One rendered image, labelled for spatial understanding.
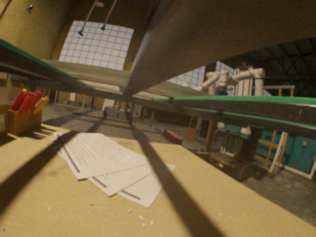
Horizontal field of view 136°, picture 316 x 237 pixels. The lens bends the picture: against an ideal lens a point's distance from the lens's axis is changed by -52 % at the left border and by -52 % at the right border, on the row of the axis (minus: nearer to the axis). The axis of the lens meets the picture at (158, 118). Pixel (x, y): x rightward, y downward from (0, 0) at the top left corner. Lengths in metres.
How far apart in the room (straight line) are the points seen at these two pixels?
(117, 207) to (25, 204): 0.14
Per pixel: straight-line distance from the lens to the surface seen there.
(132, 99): 0.58
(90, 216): 0.20
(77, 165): 0.31
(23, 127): 0.52
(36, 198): 0.24
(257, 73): 1.84
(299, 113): 0.26
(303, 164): 4.49
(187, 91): 0.69
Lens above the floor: 0.79
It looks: 4 degrees down
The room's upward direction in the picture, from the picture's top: 12 degrees clockwise
